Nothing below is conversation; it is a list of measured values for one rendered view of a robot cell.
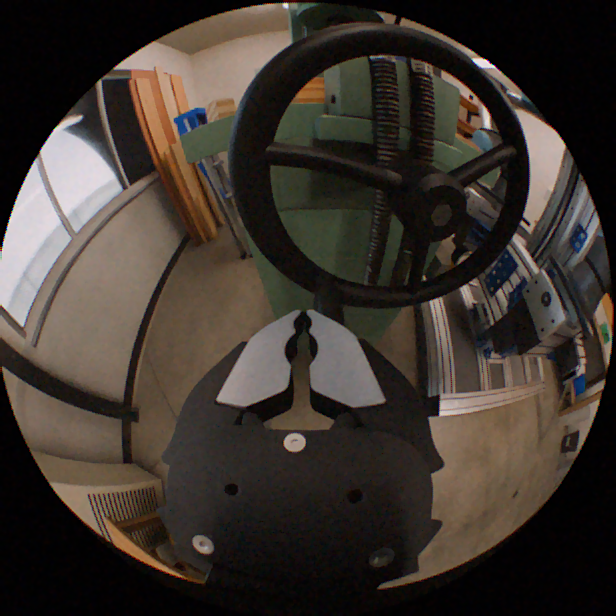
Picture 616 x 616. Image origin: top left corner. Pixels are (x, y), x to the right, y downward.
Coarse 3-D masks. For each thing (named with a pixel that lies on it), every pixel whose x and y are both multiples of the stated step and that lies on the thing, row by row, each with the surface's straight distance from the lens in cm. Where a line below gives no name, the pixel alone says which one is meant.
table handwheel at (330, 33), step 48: (288, 48) 13; (336, 48) 13; (384, 48) 14; (432, 48) 16; (288, 96) 12; (480, 96) 19; (240, 144) 12; (288, 144) 12; (240, 192) 12; (384, 192) 16; (432, 192) 13; (528, 192) 24; (288, 240) 15; (432, 240) 15; (384, 288) 22; (432, 288) 24
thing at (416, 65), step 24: (384, 72) 22; (432, 72) 25; (384, 96) 21; (432, 96) 23; (384, 120) 20; (432, 120) 23; (384, 144) 20; (432, 144) 22; (384, 216) 22; (384, 240) 24; (408, 240) 25; (408, 264) 27
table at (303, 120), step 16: (288, 112) 30; (304, 112) 30; (320, 112) 30; (208, 128) 33; (224, 128) 32; (288, 128) 30; (304, 128) 30; (320, 128) 21; (336, 128) 21; (352, 128) 21; (368, 128) 22; (400, 128) 23; (192, 144) 35; (208, 144) 33; (224, 144) 32; (400, 144) 23; (464, 144) 41; (192, 160) 35; (448, 160) 27; (464, 160) 42; (496, 176) 50
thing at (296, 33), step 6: (288, 6) 86; (294, 6) 86; (288, 12) 84; (294, 12) 83; (288, 18) 82; (294, 18) 81; (294, 24) 79; (300, 24) 79; (294, 30) 77; (300, 30) 77; (294, 36) 75; (300, 36) 75
